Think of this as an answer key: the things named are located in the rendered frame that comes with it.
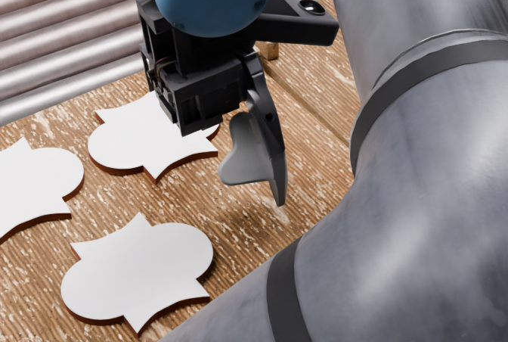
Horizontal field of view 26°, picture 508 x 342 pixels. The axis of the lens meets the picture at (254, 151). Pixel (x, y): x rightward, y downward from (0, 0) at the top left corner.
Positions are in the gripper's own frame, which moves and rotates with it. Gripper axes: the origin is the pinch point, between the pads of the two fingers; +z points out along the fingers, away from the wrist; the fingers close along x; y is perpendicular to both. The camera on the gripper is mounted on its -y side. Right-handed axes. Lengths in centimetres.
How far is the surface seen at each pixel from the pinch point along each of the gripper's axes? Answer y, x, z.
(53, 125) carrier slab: 13.5, -18.5, 4.2
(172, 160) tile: 5.2, -7.1, 4.1
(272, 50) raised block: -11.5, -17.7, 5.2
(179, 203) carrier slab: 6.8, -2.3, 4.9
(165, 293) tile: 12.8, 8.0, 3.5
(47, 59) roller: 9.9, -31.4, 6.0
